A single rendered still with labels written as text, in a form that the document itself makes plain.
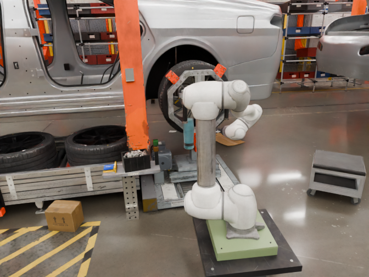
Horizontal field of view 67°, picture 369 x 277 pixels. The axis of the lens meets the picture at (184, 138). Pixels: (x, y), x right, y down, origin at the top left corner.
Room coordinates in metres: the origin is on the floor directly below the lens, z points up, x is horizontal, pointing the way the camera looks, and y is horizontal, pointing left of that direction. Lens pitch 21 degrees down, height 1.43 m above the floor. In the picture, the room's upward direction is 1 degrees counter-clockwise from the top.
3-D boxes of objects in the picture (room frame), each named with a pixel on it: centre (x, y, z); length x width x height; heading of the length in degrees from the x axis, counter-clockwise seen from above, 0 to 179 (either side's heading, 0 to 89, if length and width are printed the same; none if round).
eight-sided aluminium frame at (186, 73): (2.39, -0.13, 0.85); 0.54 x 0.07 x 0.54; 100
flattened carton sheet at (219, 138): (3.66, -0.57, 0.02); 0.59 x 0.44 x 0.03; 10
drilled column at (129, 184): (1.96, 0.45, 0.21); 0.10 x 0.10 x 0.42; 10
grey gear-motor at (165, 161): (2.50, 0.24, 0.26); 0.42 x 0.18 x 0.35; 10
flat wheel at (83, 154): (2.56, 0.81, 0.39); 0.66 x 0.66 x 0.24
